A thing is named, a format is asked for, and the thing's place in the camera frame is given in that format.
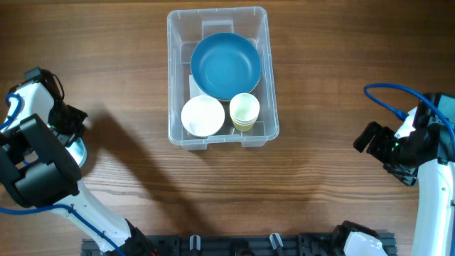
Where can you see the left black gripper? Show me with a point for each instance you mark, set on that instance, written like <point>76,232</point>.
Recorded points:
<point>71,119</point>

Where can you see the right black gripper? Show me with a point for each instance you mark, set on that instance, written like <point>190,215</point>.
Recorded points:
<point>382,148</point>

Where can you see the light blue plastic bowl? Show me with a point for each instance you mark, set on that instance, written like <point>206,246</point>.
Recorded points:
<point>78,152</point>

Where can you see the pink plastic bowl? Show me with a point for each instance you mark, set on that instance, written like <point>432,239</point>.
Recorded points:
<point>202,116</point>

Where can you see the yellow plastic cup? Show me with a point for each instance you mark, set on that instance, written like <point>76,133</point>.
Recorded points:
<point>243,127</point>

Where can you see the cream plastic cup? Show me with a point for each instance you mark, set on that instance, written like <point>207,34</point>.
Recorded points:
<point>244,108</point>

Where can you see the dark blue deep plate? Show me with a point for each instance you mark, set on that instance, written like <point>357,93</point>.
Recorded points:
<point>224,65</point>

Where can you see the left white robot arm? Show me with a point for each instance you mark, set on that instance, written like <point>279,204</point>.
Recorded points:
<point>41,156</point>

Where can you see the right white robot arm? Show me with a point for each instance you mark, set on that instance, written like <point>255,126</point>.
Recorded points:
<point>421,153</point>

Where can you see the clear plastic storage container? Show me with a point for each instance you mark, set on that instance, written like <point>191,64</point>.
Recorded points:
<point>185,30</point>

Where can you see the white label sticker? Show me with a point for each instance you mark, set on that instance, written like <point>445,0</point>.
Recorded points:
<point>195,91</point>

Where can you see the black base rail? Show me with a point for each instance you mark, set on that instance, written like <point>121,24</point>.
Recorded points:
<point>347,238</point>

